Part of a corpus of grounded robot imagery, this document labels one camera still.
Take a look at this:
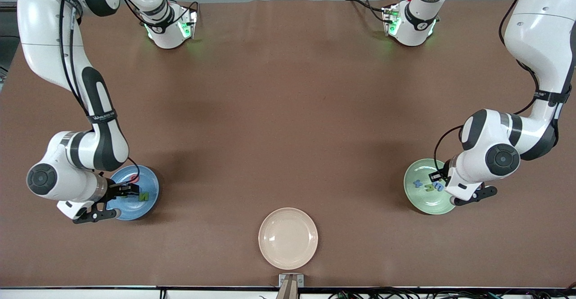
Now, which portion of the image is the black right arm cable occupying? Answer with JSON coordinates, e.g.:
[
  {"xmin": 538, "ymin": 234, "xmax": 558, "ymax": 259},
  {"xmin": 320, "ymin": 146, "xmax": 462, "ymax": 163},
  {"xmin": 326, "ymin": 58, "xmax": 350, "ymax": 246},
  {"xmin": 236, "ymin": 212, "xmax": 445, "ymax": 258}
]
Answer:
[{"xmin": 58, "ymin": 0, "xmax": 141, "ymax": 183}]

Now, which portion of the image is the black base cable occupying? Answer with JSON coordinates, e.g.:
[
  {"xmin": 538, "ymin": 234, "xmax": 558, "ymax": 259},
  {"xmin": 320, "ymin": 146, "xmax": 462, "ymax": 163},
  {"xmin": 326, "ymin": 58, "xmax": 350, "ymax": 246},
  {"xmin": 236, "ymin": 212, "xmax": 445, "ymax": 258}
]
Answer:
[
  {"xmin": 169, "ymin": 0, "xmax": 199, "ymax": 13},
  {"xmin": 346, "ymin": 0, "xmax": 392, "ymax": 23}
]

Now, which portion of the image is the green plate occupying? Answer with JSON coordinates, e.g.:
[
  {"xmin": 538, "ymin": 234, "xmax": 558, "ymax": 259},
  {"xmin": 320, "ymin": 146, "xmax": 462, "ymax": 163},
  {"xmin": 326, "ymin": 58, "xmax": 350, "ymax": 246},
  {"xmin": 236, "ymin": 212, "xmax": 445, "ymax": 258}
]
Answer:
[{"xmin": 403, "ymin": 158, "xmax": 461, "ymax": 215}]

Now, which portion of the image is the white table edge rail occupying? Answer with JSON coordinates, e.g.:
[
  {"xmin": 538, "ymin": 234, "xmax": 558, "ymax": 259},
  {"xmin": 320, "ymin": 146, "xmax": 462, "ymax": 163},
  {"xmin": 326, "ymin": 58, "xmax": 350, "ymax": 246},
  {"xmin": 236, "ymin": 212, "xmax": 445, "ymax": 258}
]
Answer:
[{"xmin": 0, "ymin": 286, "xmax": 576, "ymax": 299}]

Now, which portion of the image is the brown table mat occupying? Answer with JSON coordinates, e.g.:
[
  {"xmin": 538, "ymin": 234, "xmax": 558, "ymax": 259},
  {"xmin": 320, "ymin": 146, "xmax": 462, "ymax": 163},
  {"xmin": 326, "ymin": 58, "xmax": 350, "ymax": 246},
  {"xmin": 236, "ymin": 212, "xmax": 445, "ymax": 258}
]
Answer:
[{"xmin": 0, "ymin": 0, "xmax": 576, "ymax": 288}]

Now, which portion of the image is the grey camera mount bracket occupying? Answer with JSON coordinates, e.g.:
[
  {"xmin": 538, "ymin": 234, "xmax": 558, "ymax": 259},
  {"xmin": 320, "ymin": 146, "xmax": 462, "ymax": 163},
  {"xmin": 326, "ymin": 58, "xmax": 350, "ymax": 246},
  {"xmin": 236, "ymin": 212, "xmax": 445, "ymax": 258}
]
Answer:
[{"xmin": 278, "ymin": 273, "xmax": 305, "ymax": 299}]

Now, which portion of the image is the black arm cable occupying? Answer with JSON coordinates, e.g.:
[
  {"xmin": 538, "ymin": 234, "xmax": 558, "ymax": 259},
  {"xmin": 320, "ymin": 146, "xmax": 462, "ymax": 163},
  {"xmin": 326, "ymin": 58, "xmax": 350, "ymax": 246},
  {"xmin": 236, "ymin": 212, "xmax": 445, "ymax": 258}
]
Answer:
[
  {"xmin": 58, "ymin": 0, "xmax": 141, "ymax": 183},
  {"xmin": 433, "ymin": 0, "xmax": 540, "ymax": 174}
]

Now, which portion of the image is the blue plate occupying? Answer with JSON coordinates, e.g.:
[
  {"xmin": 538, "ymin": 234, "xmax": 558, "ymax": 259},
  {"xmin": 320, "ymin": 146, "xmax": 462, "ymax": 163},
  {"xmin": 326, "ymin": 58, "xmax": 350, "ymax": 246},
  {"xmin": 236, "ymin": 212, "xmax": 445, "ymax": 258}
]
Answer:
[{"xmin": 106, "ymin": 165, "xmax": 160, "ymax": 221}]

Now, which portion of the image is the beige plate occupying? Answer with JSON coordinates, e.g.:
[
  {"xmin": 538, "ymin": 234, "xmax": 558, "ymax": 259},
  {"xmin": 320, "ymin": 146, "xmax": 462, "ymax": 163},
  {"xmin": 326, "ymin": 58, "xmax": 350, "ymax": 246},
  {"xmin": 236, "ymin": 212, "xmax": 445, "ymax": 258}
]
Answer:
[{"xmin": 258, "ymin": 207, "xmax": 319, "ymax": 270}]

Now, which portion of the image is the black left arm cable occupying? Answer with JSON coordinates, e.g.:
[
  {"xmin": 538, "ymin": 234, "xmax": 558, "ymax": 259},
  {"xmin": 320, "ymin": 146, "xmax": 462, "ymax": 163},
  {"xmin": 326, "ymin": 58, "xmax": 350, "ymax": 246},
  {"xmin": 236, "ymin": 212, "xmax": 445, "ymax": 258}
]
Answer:
[{"xmin": 433, "ymin": 0, "xmax": 540, "ymax": 174}]

